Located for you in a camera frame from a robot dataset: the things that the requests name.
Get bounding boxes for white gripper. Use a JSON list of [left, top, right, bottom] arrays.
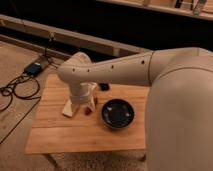
[[69, 82, 98, 115]]

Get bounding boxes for white sponge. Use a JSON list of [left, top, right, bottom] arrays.
[[62, 100, 79, 118]]

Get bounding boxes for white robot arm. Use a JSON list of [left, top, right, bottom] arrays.
[[58, 47, 213, 171]]

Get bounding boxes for dark ceramic bowl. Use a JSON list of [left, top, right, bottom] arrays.
[[101, 99, 135, 129]]

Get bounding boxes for small black object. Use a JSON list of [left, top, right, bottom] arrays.
[[99, 83, 110, 91]]

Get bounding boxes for wooden table board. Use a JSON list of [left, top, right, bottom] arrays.
[[25, 74, 148, 154]]

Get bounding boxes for black power adapter box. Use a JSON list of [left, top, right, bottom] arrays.
[[24, 63, 42, 76]]

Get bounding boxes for wooden rail beam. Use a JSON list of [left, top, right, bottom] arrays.
[[0, 14, 149, 57]]

